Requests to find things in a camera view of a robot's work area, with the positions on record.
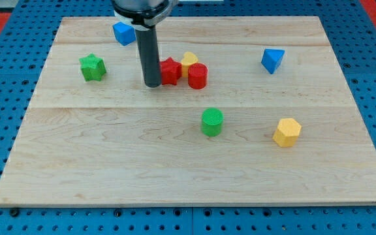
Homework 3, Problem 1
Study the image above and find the green cylinder block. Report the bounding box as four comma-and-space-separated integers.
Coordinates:
201, 108, 224, 136

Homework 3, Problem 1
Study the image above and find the yellow heart block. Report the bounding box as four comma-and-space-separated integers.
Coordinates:
181, 52, 198, 78

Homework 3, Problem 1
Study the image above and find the red cylinder block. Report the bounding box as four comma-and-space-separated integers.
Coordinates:
188, 63, 208, 89

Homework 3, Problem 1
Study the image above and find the green star block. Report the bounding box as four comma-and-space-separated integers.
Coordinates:
79, 54, 106, 82

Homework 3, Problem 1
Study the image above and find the blue triangle block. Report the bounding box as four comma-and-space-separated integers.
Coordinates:
261, 48, 285, 74

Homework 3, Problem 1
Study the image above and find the red star block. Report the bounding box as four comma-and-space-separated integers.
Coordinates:
160, 57, 181, 86

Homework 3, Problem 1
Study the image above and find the blue cube block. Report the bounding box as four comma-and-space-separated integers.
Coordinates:
112, 22, 136, 46

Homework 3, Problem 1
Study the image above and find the yellow hexagon block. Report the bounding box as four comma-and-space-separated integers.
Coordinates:
272, 118, 302, 148

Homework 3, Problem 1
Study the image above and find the wooden board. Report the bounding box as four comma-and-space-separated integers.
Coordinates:
0, 16, 376, 208

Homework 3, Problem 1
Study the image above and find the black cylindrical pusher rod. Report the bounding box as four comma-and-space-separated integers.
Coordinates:
136, 26, 161, 87

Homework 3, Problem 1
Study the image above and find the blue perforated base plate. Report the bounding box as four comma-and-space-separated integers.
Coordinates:
0, 0, 376, 234

